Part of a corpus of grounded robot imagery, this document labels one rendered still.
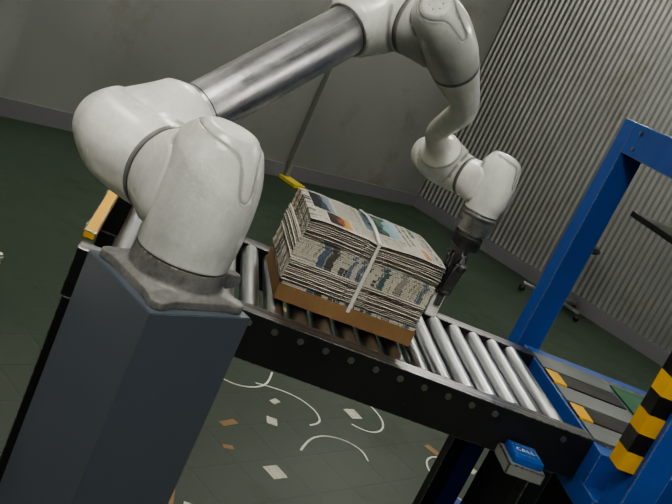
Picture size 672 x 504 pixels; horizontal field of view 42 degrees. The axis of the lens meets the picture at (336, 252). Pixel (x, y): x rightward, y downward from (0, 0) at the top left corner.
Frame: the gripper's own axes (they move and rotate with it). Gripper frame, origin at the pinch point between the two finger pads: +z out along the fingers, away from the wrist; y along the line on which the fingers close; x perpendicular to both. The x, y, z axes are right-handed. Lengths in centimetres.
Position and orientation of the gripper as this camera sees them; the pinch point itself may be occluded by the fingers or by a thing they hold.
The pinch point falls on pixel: (434, 303)
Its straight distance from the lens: 225.9
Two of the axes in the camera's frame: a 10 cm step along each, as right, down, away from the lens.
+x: 9.1, 3.6, 2.1
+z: -4.1, 8.8, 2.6
